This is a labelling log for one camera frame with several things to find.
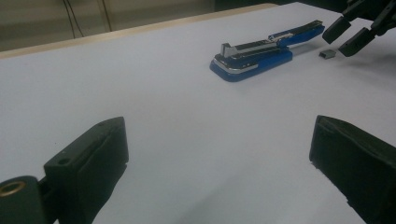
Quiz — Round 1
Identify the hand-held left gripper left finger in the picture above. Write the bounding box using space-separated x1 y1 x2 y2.
43 116 130 224

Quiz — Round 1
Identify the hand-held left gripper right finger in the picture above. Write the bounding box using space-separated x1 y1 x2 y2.
308 115 396 224

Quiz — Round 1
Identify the blue stapler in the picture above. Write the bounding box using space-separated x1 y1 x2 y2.
209 20 326 83

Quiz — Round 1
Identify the black hanging cable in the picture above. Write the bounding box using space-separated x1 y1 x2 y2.
68 0 85 38
62 0 77 39

